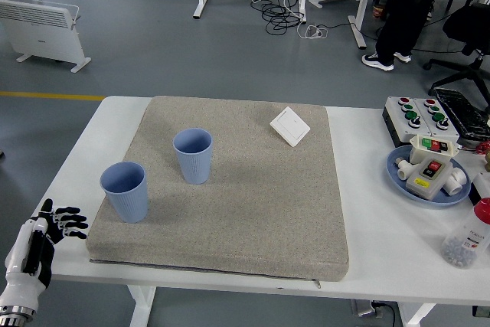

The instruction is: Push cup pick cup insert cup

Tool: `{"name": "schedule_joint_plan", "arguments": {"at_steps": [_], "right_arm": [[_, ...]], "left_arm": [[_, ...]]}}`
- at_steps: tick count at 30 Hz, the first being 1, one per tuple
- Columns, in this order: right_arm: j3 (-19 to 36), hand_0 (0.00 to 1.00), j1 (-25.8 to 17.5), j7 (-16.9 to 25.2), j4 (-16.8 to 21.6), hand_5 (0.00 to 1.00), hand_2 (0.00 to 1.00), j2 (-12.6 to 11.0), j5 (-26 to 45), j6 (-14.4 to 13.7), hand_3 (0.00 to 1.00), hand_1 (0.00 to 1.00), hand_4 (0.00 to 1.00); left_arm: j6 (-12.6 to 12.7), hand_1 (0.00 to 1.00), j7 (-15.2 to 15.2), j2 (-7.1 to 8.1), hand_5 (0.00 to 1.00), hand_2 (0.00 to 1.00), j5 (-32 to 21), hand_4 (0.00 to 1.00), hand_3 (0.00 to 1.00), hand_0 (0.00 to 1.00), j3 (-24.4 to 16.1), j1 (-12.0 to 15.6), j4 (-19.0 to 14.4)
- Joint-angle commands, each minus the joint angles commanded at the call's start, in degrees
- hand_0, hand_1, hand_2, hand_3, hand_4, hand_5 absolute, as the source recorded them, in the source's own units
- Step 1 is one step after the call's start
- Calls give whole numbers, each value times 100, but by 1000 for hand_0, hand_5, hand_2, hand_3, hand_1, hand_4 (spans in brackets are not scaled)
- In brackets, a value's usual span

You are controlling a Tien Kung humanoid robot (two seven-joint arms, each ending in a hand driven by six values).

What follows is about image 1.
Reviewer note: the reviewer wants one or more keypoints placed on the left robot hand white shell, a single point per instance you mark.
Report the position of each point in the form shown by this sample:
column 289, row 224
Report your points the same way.
column 21, row 250

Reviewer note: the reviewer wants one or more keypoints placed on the blue ribbed plastic cup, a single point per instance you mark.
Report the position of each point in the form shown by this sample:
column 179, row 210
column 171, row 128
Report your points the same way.
column 196, row 168
column 128, row 204

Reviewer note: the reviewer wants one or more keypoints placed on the white push-button control box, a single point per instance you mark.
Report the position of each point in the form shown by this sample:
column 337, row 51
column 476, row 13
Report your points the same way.
column 449, row 133
column 398, row 124

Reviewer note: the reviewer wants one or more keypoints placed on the grey-brown cushion mat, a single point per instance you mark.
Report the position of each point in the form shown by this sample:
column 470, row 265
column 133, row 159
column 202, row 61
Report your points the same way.
column 237, row 197

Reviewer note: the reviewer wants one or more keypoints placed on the power strip under table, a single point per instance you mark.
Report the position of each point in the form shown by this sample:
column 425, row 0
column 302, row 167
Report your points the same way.
column 363, row 308

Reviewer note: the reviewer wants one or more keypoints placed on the white table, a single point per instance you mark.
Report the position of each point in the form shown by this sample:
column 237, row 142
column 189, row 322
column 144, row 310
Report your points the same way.
column 383, row 250

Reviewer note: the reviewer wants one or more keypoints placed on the blue round plate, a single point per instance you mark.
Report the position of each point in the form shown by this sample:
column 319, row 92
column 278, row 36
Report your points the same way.
column 394, row 177

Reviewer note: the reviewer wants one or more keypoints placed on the white pipe fitting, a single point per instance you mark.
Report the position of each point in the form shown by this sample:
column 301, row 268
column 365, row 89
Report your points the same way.
column 404, row 170
column 457, row 183

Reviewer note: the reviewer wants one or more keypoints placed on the clear jar with red lid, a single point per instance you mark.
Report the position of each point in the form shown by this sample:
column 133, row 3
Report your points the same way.
column 465, row 239

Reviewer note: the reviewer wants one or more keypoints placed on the person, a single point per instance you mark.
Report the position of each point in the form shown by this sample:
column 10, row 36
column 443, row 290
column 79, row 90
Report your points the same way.
column 406, row 17

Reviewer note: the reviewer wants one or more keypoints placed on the black keyboard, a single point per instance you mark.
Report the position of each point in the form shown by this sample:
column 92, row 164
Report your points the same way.
column 461, row 112

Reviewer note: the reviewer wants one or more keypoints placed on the white and black box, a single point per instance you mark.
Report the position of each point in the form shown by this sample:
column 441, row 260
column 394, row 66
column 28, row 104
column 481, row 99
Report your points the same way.
column 483, row 183

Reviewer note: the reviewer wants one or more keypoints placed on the small red object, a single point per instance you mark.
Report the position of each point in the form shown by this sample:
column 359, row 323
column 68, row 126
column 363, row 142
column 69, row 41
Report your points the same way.
column 484, row 147

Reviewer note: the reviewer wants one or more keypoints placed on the black office chair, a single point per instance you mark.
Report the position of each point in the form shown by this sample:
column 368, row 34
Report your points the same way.
column 469, row 24

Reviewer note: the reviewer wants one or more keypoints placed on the white wall switch plate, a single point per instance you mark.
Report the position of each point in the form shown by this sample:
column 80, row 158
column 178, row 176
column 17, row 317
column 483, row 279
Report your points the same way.
column 289, row 126

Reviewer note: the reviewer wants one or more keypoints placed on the beige switch green red buttons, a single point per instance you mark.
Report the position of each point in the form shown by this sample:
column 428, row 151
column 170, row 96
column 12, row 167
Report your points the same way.
column 417, row 151

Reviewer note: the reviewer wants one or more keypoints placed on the beige switch with yellow label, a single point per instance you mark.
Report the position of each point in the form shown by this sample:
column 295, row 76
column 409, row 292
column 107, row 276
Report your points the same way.
column 425, row 185

